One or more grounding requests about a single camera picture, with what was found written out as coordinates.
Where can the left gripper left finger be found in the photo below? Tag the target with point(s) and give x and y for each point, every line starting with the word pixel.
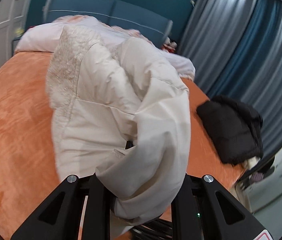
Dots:
pixel 60 214

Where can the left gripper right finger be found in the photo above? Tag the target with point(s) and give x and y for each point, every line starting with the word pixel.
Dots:
pixel 204 209

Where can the white puffer jacket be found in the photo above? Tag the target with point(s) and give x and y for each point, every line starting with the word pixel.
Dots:
pixel 123 115

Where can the orange plush bedspread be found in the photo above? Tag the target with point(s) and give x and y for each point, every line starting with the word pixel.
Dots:
pixel 27 158

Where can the black folded garment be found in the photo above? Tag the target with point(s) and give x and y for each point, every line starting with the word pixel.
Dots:
pixel 234 128

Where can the grey blue curtain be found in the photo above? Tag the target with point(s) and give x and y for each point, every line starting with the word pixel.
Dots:
pixel 236 48

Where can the bedside table with tissue box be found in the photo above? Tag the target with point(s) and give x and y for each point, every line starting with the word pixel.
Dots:
pixel 17 36

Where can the blue upholstered headboard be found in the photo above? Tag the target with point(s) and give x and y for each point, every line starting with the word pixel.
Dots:
pixel 113 13

